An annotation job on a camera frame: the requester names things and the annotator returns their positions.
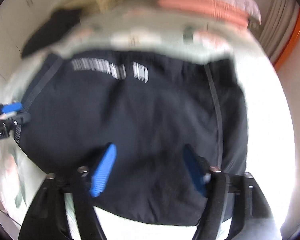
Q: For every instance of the black jacket with reflective piping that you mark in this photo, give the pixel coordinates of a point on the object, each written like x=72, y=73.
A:
x=149, y=106

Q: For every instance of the black garment on bed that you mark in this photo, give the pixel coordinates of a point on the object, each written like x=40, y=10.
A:
x=59, y=24

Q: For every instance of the bed with floral quilt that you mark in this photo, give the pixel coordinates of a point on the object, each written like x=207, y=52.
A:
x=138, y=24

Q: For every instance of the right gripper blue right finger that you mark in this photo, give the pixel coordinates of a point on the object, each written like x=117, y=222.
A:
x=198, y=169

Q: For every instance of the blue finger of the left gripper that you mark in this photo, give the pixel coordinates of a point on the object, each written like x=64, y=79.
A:
x=21, y=119
x=13, y=107

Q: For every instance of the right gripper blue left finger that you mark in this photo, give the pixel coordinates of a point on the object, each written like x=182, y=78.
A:
x=101, y=172

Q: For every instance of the orange curtain strip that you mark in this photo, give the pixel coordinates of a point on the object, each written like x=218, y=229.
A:
x=290, y=45

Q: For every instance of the salmon pink pillow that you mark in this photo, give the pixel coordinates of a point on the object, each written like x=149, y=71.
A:
x=213, y=8

